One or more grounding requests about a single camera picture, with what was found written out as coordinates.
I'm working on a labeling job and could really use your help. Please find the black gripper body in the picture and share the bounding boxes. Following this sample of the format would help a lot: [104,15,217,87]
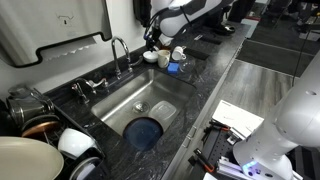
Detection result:
[146,25,162,42]

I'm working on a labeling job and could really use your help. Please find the cream ceramic mug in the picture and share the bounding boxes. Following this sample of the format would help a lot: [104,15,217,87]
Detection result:
[157,49,172,69]

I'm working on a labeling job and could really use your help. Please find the white printed mug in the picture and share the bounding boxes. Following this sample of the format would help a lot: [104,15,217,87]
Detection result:
[171,45,188,62]

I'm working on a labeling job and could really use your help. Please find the small white bowl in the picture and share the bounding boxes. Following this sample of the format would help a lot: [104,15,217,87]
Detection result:
[142,50,159,64]

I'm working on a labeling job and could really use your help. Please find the blue sponge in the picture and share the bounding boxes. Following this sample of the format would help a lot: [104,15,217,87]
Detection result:
[166,62,180,75]

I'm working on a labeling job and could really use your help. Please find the clear glass bowl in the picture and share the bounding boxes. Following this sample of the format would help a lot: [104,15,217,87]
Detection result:
[178,54,197,74]

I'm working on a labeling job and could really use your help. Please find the chrome gooseneck faucet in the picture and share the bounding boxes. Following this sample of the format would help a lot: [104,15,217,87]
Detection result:
[110,35,133,80]

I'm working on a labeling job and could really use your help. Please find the stainless steel sink basin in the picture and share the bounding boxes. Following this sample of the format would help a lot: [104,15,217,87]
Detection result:
[90,68,197,153]

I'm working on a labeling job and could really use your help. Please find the metal sink drain strainer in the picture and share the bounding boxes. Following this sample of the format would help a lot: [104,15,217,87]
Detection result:
[132,100,151,114]

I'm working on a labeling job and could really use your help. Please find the clear square plastic container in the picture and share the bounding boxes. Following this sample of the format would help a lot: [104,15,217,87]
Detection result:
[148,100,178,124]

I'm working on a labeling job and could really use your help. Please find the chrome side sprayer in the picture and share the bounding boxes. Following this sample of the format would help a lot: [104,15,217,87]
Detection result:
[71,77,92,105]

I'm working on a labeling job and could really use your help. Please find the round blue plate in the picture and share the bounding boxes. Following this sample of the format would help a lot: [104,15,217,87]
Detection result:
[122,117,164,152]

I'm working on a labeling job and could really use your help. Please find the white base cabinets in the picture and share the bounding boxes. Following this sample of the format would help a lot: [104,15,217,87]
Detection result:
[161,39,248,180]

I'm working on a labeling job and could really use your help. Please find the steel paper towel dispenser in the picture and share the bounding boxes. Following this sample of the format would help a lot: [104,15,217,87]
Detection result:
[0,0,113,69]

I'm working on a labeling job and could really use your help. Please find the white paper sheet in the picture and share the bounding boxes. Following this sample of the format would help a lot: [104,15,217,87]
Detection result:
[211,99,265,138]

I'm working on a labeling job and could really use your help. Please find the black floor mat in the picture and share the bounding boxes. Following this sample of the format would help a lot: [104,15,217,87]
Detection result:
[235,38,317,78]

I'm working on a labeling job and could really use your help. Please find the black mounting board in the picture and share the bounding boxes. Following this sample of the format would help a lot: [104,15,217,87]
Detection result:
[187,122,242,180]

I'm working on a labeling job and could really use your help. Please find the white rack bowl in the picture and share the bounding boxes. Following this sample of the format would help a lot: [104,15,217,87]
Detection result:
[57,127,97,158]

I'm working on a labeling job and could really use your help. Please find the black tool red tip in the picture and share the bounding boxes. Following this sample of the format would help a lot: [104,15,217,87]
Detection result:
[193,147,217,174]

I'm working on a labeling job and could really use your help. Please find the black dish rack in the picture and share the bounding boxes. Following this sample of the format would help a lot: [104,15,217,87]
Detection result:
[19,106,113,180]

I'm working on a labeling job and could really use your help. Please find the copper pan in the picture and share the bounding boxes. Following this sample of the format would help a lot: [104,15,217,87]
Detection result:
[20,114,62,139]

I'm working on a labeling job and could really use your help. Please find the large cream plate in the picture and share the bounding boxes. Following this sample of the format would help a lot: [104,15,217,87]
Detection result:
[0,135,65,180]

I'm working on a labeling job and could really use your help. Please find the chrome lever handle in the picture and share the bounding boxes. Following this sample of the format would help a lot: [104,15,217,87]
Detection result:
[87,77,110,93]
[129,55,145,68]

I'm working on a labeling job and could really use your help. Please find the black wall soap dispenser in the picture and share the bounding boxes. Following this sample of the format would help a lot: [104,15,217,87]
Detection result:
[132,0,153,28]

